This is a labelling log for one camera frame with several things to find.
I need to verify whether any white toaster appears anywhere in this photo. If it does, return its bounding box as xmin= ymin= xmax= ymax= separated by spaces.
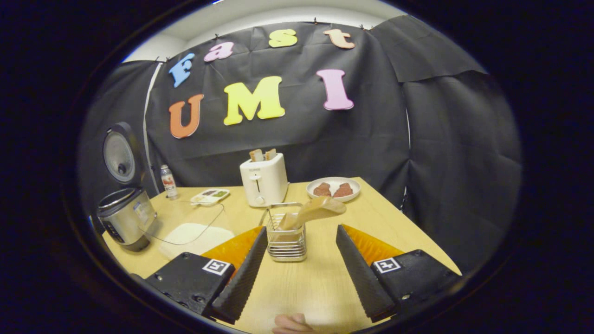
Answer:
xmin=239 ymin=153 xmax=289 ymax=208

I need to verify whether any white divided condiment tray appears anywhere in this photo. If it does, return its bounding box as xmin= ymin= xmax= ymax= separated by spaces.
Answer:
xmin=190 ymin=188 xmax=230 ymax=207

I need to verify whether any wooden spoon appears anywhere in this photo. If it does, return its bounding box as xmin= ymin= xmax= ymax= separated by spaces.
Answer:
xmin=278 ymin=196 xmax=347 ymax=231

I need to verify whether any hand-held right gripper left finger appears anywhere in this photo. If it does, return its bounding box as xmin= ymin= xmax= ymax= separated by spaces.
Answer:
xmin=145 ymin=226 xmax=269 ymax=324

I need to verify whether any small clear bottle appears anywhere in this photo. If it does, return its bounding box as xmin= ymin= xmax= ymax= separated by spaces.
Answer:
xmin=161 ymin=165 xmax=179 ymax=200

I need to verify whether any white round plate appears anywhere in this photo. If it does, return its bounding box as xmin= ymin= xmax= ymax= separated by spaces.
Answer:
xmin=306 ymin=177 xmax=361 ymax=202

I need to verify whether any dark grey rice cooker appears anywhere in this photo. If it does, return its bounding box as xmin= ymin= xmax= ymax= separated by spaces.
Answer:
xmin=97 ymin=122 xmax=157 ymax=252

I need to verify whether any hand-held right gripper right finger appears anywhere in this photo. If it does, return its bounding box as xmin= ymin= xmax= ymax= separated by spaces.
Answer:
xmin=336 ymin=224 xmax=461 ymax=323

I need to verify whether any black backdrop cloth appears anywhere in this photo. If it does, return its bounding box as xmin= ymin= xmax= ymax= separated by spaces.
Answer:
xmin=78 ymin=15 xmax=523 ymax=274

